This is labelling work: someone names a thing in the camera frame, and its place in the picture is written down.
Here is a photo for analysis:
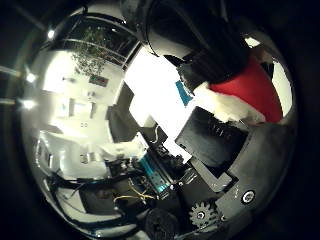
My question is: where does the green leafy plant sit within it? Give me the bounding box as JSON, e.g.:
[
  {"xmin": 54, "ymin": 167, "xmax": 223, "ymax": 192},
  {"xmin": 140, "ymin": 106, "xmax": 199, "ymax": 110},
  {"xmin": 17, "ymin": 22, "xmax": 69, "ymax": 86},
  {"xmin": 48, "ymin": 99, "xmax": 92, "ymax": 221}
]
[{"xmin": 70, "ymin": 25, "xmax": 113, "ymax": 78}]

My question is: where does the blue cloth with white stripes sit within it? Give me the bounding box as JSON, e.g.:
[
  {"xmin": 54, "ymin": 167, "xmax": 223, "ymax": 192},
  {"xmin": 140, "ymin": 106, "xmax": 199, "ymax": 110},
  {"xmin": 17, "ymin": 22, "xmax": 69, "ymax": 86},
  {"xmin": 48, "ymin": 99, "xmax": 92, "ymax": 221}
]
[{"xmin": 174, "ymin": 79, "xmax": 195, "ymax": 108}]

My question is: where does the teal metal frame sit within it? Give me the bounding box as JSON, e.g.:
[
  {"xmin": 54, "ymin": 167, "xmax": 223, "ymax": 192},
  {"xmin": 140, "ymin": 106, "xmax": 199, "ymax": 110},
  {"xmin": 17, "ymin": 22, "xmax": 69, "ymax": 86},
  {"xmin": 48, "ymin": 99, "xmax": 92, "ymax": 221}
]
[{"xmin": 138, "ymin": 153, "xmax": 172, "ymax": 195}]

